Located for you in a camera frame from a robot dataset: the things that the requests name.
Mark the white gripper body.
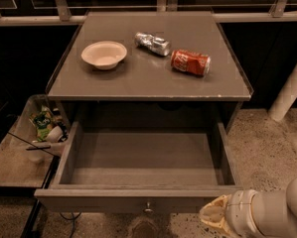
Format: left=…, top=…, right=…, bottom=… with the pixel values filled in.
left=225, top=189, right=257, bottom=238

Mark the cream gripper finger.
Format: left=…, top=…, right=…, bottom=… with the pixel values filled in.
left=199, top=194, right=238, bottom=238

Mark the grey top drawer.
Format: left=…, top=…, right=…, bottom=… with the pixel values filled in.
left=35, top=122, right=240, bottom=213

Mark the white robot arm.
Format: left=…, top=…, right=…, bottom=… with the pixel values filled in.
left=200, top=63, right=297, bottom=238

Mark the grey wooden drawer cabinet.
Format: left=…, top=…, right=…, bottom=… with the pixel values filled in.
left=44, top=11, right=254, bottom=131

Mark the red cola can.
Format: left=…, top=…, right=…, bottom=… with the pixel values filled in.
left=171, top=50, right=211, bottom=76

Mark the crushed silver can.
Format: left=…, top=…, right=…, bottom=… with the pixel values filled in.
left=134, top=32, right=171, bottom=57

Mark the white cup in bin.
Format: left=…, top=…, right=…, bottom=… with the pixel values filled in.
left=46, top=126, right=63, bottom=143

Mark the black rod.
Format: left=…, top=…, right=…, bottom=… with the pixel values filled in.
left=26, top=145, right=51, bottom=151

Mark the white paper bowl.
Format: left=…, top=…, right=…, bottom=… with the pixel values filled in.
left=81, top=41, right=127, bottom=70

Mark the green snack wrapper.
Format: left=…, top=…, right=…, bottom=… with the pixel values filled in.
left=30, top=105, right=55, bottom=142

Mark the black cable on floor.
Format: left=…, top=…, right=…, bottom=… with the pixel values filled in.
left=59, top=211, right=82, bottom=238

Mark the metal railing frame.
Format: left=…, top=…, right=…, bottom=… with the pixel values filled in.
left=0, top=0, right=297, bottom=27

